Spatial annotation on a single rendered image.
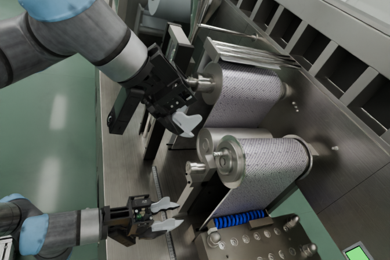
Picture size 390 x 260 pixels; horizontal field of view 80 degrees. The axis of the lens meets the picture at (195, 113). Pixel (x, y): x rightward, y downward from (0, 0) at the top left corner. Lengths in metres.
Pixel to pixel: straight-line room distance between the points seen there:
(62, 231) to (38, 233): 0.04
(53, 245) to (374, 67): 0.89
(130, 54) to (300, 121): 0.69
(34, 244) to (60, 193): 1.36
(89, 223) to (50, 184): 1.42
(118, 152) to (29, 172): 1.15
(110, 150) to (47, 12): 0.78
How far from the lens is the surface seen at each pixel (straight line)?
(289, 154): 0.74
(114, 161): 1.01
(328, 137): 0.85
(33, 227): 0.62
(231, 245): 0.82
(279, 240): 0.92
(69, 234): 0.62
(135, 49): 0.35
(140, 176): 0.98
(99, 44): 0.33
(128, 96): 0.39
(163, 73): 0.39
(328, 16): 0.92
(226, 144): 0.66
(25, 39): 0.38
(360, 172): 0.81
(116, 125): 0.44
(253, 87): 0.78
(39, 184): 2.03
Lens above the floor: 1.71
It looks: 37 degrees down
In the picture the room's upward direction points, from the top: 24 degrees clockwise
